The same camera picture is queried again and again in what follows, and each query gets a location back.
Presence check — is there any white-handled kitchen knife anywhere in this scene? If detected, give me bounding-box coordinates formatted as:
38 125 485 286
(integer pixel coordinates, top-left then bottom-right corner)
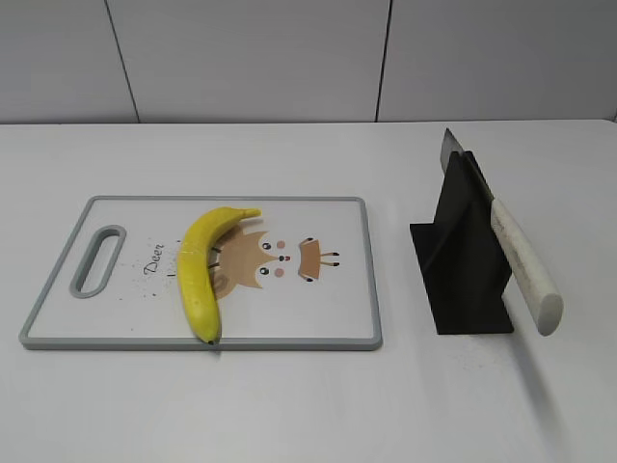
440 129 564 337

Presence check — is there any yellow plastic banana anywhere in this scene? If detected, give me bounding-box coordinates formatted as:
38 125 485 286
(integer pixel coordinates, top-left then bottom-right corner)
176 206 261 344

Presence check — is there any white grey-rimmed cutting board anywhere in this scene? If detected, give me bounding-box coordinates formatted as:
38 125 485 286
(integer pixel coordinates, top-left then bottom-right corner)
19 196 382 351

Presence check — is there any black knife stand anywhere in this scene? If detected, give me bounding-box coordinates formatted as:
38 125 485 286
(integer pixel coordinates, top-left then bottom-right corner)
410 151 514 335

